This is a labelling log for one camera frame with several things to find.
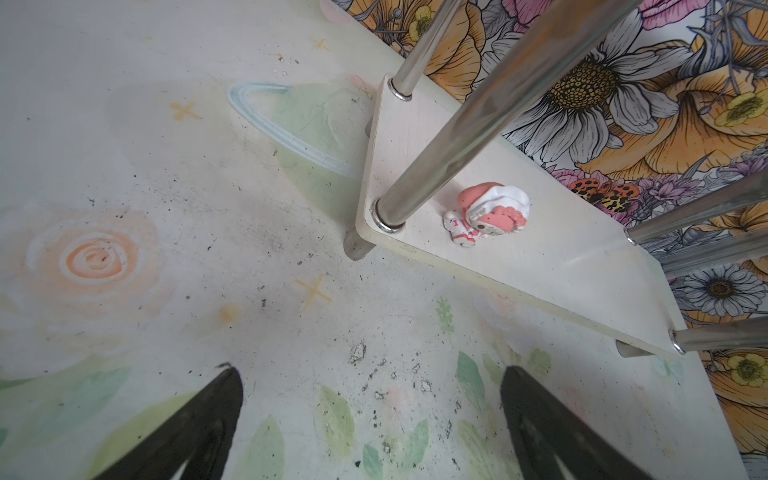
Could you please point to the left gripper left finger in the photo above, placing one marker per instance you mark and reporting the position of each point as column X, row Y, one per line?
column 194, row 442

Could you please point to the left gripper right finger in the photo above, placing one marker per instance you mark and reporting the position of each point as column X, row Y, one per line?
column 550, row 441

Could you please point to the pink white hooded toy figure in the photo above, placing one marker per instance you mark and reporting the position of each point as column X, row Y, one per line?
column 486, row 210

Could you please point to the white two-tier shelf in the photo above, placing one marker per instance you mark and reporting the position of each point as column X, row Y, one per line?
column 606, row 160

